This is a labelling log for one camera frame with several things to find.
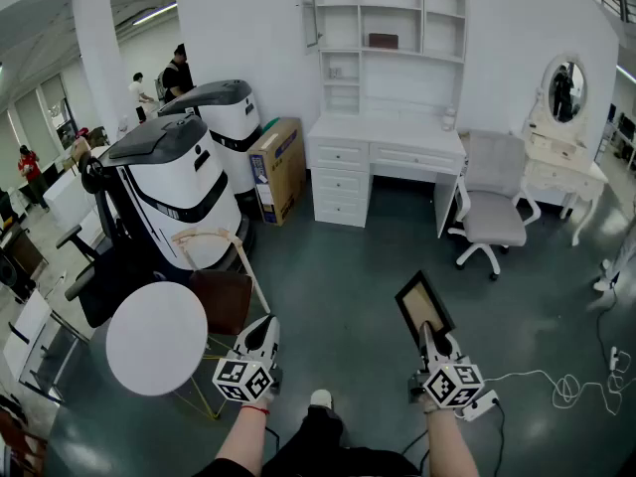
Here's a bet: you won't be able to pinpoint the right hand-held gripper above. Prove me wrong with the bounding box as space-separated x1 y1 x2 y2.
407 319 486 410

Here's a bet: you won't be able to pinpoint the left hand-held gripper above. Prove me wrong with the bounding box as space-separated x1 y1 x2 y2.
212 314 283 405

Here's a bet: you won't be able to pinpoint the black picture frame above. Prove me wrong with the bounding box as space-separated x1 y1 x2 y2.
395 269 457 350

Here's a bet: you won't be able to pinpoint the person's right forearm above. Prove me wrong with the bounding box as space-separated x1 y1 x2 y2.
424 408 481 477

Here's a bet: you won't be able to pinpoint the person's left forearm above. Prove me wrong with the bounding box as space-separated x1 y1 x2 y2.
213 405 272 477

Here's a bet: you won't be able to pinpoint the white desk with drawers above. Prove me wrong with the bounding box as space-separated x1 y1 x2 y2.
306 111 468 240

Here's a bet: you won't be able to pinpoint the wooden chair with brown seat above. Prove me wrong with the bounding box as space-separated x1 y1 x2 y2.
171 226 272 337

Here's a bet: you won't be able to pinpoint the white power strip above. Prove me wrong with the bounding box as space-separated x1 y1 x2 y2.
454 390 500 422

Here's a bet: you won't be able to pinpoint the round white table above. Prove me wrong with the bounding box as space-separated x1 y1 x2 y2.
105 280 235 421

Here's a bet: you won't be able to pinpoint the person's black clothes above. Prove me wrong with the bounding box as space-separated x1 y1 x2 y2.
193 404 423 477

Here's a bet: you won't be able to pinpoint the white office chair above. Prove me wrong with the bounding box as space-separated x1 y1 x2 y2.
446 129 542 281

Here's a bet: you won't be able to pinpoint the black office chair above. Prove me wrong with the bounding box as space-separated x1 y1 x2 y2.
55 151 131 330

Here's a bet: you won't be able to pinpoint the brown cardboard box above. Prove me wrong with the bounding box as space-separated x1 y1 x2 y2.
246 116 308 227

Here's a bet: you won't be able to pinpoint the white and black robot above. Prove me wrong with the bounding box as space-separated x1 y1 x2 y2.
79 113 257 273
157 79 263 203

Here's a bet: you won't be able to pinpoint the white vanity table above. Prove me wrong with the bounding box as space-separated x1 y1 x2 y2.
519 111 610 247

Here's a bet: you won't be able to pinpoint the white shelf hutch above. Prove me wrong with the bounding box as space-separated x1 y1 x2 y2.
299 0 469 118

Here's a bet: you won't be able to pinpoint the oval white-framed mirror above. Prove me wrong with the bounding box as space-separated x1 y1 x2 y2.
540 53 590 126

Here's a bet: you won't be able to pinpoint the ribbed glass cabinet door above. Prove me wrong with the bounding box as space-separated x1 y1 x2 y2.
300 0 319 49

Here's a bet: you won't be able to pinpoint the white cable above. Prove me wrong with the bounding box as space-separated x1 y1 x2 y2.
484 346 636 412

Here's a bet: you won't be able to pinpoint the black cable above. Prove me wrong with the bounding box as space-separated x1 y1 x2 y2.
494 398 507 477

